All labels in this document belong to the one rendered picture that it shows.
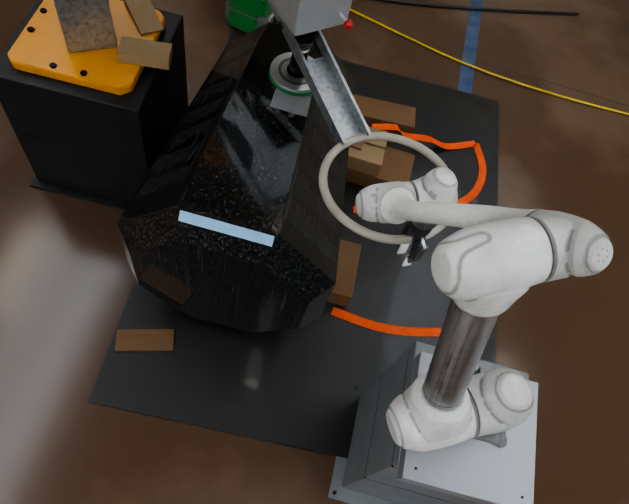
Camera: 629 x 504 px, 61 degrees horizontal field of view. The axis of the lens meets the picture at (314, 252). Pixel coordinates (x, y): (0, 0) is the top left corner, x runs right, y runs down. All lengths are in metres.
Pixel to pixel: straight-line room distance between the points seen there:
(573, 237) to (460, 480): 0.88
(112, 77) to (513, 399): 1.85
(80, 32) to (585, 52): 3.51
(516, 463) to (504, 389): 0.34
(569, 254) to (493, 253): 0.15
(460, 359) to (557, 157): 2.68
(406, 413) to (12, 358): 1.80
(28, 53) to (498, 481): 2.26
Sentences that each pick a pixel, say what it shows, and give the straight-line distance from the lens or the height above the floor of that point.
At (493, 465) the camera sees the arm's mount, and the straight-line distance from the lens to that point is 1.76.
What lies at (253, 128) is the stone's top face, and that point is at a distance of 2.08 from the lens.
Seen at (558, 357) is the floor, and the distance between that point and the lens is 3.06.
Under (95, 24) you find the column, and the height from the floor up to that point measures 0.90.
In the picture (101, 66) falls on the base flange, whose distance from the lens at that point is 2.42.
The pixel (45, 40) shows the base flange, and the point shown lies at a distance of 2.56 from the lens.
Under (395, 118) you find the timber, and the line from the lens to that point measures 3.32.
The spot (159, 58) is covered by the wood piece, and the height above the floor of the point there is 0.83.
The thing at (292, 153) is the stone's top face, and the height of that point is 0.87.
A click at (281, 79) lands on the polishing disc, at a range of 2.22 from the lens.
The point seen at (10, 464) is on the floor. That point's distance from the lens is 2.58.
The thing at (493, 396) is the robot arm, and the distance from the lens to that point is 1.51.
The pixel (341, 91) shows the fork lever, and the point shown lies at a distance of 2.10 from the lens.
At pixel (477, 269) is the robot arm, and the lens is 0.99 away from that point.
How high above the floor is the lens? 2.43
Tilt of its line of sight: 60 degrees down
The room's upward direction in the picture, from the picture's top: 19 degrees clockwise
